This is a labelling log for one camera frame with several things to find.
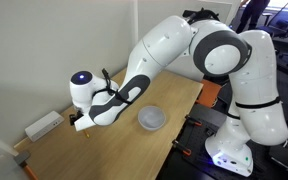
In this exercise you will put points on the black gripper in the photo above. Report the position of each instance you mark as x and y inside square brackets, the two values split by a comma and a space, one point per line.
[74, 118]

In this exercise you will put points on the yellow pen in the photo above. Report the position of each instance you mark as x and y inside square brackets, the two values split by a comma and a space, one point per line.
[87, 134]

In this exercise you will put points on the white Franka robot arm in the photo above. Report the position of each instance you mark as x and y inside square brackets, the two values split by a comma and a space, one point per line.
[170, 43]

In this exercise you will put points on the grey bowl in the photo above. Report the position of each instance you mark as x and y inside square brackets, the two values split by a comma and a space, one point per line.
[151, 118]

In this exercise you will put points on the white rectangular box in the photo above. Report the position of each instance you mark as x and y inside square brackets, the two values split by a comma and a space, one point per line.
[44, 126]

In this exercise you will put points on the black clamp orange tips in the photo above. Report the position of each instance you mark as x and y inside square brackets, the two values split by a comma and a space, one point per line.
[181, 148]
[193, 120]

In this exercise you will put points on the orange panel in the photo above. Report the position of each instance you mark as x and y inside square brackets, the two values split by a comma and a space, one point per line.
[209, 93]

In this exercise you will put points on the person in dark clothes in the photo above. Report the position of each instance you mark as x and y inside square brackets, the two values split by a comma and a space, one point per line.
[250, 13]

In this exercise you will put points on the black office chair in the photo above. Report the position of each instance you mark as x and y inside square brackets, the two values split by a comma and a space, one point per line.
[280, 23]

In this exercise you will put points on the grey table bracket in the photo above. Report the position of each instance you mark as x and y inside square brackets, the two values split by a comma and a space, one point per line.
[22, 157]

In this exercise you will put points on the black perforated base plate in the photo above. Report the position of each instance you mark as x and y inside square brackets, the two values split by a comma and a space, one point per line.
[197, 146]

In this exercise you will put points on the black camera on mount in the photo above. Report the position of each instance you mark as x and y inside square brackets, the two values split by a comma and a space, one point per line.
[200, 14]

